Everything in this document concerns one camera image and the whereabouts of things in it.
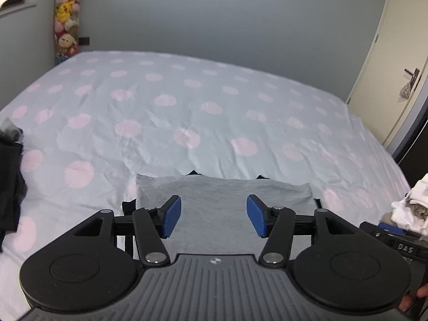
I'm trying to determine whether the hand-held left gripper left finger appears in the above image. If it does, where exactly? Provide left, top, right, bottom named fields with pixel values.
left=73, top=195, right=182, bottom=267

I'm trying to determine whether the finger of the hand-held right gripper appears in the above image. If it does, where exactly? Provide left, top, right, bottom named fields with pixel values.
left=379, top=222, right=407, bottom=236

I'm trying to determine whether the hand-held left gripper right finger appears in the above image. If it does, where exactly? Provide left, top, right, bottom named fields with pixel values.
left=246, top=194, right=357, bottom=267

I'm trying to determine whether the grey and black garment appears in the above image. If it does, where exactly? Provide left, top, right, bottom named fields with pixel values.
left=121, top=170, right=323, bottom=263

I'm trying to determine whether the white and beige clothes pile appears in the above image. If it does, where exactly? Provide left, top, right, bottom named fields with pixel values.
left=391, top=173, right=428, bottom=236

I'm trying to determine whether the dark clothes pile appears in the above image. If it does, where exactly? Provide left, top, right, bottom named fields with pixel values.
left=0, top=117, right=28, bottom=253

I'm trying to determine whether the person's right hand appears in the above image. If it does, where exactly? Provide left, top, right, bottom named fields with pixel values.
left=399, top=284, right=428, bottom=312

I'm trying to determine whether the dark furniture panel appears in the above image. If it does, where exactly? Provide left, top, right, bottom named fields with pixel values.
left=391, top=83, right=428, bottom=188

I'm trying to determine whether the polka dot bed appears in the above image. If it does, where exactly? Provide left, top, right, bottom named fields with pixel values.
left=0, top=51, right=412, bottom=311

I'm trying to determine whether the cream door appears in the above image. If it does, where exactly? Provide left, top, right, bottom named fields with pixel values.
left=346, top=0, right=428, bottom=148

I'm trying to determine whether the hanging column of stuffed toys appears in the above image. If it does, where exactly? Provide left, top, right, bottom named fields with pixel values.
left=54, top=0, right=84, bottom=65

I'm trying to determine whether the grey pouch hanging on handle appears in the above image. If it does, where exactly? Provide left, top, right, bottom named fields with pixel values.
left=399, top=79, right=415, bottom=100

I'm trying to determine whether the door handle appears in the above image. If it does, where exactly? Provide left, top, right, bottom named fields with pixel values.
left=404, top=68, right=421, bottom=85

